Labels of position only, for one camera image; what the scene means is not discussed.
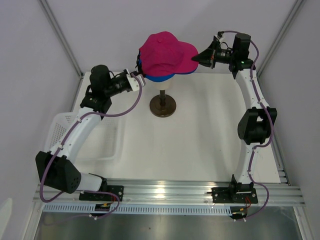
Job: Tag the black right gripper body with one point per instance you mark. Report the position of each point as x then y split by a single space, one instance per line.
223 56

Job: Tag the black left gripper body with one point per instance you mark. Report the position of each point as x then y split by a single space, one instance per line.
118 85

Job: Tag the cream mannequin head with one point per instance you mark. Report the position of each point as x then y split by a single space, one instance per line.
162 85

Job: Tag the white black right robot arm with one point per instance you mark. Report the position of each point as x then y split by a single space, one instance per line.
256 127

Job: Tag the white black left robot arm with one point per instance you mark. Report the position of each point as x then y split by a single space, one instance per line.
56 167

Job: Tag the white plastic basket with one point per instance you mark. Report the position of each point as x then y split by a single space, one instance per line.
104 143

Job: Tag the dark brown round stand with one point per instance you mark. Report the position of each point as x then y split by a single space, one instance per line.
162 105

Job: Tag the right aluminium corner profile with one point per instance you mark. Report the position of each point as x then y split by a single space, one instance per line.
280 36

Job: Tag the aluminium corner profile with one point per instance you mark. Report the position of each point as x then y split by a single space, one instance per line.
280 36
52 20

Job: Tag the left aluminium corner profile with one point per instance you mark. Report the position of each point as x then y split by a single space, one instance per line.
52 20

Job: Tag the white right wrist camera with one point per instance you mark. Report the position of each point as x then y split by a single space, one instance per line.
220 36

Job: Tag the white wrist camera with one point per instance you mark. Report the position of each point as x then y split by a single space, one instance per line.
136 81
220 36

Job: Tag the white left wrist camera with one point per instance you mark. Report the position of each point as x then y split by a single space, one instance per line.
136 81

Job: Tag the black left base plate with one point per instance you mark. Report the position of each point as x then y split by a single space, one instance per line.
117 190

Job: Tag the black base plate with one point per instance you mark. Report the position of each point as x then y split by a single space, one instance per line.
228 195
117 190

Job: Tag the aluminium mounting rail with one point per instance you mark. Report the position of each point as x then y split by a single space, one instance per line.
178 192

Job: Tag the white slotted cable duct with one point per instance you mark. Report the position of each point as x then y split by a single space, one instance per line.
207 210

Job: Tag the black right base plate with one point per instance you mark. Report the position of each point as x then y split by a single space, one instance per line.
228 195

